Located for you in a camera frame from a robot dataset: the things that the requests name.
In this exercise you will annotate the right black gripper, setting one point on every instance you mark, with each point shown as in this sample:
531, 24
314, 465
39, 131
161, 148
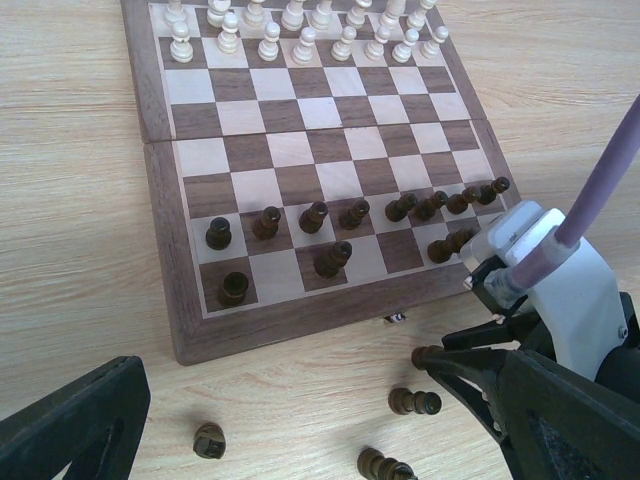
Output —
622, 363

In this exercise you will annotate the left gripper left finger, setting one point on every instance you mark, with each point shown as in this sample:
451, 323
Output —
88, 429

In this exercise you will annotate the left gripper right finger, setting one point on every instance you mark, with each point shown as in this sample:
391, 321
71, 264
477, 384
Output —
549, 422

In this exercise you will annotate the dark chess piece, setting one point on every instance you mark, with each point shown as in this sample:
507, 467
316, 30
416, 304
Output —
209, 441
332, 259
233, 289
403, 402
373, 465
420, 355
441, 251
490, 191

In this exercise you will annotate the dark pawn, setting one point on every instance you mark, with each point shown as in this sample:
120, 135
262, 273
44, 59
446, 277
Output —
352, 217
266, 225
397, 210
218, 236
311, 220
426, 208
458, 203

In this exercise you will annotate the metal board clasp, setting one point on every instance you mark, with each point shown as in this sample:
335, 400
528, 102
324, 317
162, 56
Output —
395, 318

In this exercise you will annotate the wooden chess board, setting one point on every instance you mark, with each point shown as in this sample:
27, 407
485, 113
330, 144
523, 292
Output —
231, 134

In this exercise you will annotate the light chess piece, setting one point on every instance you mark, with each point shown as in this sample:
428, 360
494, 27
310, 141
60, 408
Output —
253, 15
320, 17
293, 16
174, 12
356, 15
393, 10
417, 19
216, 11

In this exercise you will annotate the light pawn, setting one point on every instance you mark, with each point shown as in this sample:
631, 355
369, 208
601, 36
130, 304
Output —
228, 40
302, 53
431, 48
341, 49
268, 48
402, 52
181, 49
374, 50

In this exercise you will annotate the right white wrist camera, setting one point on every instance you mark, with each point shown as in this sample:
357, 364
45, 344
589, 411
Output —
576, 294

